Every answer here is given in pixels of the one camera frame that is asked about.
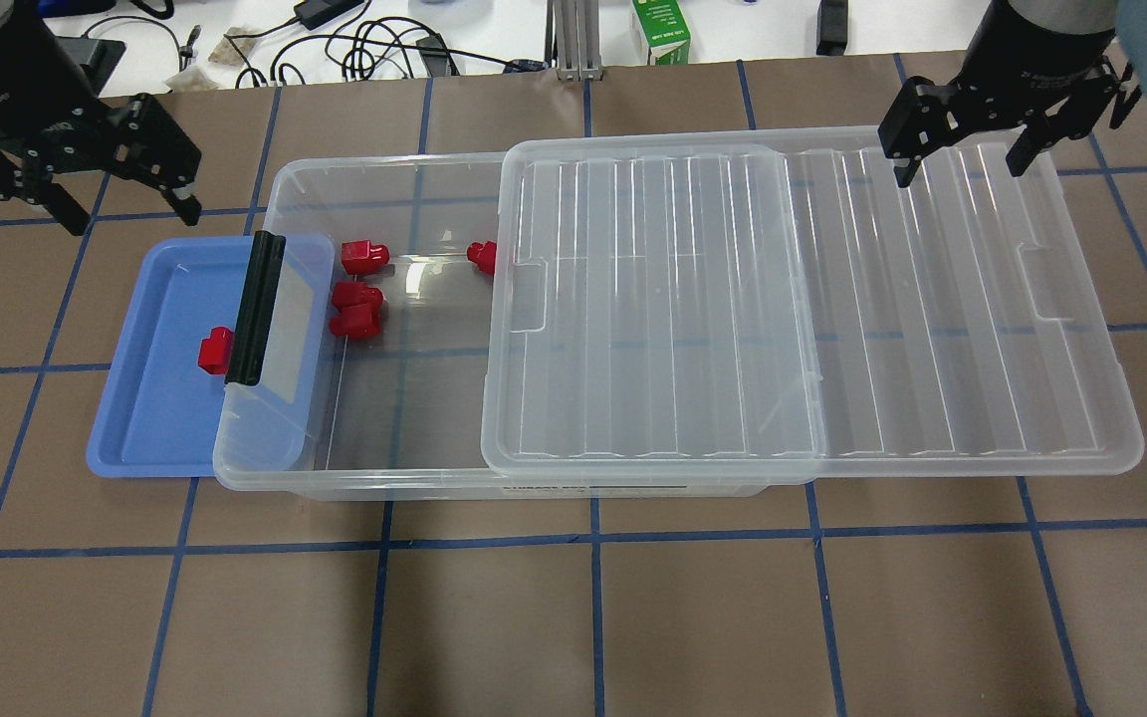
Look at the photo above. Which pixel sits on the blue plastic tray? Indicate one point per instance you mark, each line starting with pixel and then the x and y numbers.
pixel 161 416

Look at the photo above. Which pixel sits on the black power adapter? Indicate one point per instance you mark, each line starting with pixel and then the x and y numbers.
pixel 314 14

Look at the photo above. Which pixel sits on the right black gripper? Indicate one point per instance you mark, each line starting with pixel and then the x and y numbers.
pixel 1030 48

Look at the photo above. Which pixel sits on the clear plastic box lid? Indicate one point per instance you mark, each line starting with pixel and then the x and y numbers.
pixel 958 330

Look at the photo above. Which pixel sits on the clear plastic storage box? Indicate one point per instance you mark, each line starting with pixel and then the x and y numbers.
pixel 384 398

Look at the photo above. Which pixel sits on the aluminium frame post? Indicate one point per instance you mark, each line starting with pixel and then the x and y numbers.
pixel 573 40

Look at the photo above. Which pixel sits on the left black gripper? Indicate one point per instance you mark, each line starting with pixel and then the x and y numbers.
pixel 6 72

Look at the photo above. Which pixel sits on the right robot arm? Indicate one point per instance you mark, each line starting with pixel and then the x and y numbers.
pixel 1048 69

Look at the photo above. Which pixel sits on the green white carton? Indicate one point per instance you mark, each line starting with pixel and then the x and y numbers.
pixel 662 32

